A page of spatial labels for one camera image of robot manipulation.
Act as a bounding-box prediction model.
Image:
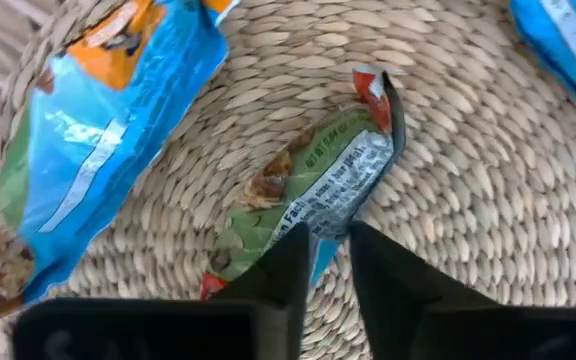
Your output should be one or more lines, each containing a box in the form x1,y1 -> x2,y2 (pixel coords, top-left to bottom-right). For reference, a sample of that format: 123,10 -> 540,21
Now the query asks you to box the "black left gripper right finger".
349,222 -> 499,360

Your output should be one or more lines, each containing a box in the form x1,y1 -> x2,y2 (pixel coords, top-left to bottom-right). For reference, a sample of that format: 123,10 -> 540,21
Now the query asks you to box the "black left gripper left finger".
212,222 -> 312,360

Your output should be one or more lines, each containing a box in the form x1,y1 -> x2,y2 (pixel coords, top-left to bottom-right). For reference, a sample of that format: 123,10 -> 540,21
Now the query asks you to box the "green red granola bar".
199,64 -> 408,301

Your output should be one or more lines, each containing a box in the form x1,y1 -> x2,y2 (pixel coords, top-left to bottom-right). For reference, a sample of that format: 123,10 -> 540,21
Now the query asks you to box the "blue orange granola bar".
0,0 -> 242,326

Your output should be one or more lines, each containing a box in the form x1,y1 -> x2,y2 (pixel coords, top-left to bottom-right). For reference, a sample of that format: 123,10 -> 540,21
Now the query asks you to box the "blue wrapper granola bar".
507,0 -> 576,121

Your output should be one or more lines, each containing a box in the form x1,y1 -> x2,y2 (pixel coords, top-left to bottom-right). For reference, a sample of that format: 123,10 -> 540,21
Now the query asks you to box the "round woven straw placemat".
0,0 -> 576,360

